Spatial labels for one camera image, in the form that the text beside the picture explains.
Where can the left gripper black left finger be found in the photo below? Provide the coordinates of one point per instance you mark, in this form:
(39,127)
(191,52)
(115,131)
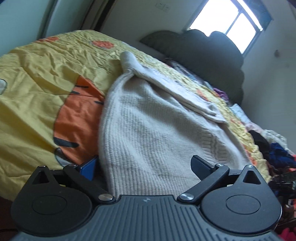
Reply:
(81,177)

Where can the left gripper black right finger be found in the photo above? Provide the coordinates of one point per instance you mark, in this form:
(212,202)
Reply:
(211,176)

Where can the cream knitted sweater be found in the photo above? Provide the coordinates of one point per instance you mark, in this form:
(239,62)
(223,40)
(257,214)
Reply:
(151,127)

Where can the pile of mixed clothes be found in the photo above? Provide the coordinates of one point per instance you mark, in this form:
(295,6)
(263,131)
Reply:
(280,162)

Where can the purple garment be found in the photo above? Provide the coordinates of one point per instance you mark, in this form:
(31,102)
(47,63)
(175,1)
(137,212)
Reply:
(221,94)

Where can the yellow quilt with orange patches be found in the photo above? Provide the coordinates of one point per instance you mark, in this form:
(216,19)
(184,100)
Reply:
(53,92)

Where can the dark green padded headboard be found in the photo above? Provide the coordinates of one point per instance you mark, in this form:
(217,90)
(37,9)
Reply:
(214,58)

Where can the window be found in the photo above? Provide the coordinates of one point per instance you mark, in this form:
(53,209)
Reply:
(241,21)

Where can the white wall socket plate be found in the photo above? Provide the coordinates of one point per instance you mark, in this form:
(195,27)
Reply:
(162,6)

